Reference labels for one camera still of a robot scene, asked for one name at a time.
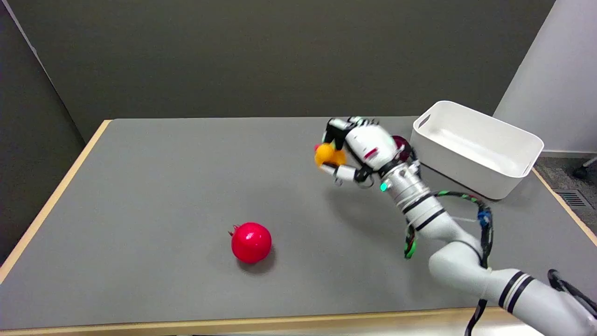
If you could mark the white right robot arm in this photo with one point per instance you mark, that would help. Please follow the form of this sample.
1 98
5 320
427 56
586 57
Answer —
457 242

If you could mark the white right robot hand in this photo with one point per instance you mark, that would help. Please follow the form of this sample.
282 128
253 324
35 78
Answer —
369 143

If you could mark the yellow rubber duck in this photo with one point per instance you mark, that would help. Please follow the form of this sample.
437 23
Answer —
328 155

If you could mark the floor vent grille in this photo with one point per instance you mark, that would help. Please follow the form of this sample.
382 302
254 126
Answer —
572 199

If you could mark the red pomegranate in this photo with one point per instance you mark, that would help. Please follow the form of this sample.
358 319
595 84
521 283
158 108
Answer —
251 242

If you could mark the black chair base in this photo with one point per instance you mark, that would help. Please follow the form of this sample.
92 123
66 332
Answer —
585 169

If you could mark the white plastic box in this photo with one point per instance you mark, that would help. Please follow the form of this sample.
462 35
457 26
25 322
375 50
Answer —
475 148

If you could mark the dark red round object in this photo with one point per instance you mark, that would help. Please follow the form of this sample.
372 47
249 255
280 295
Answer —
402 143

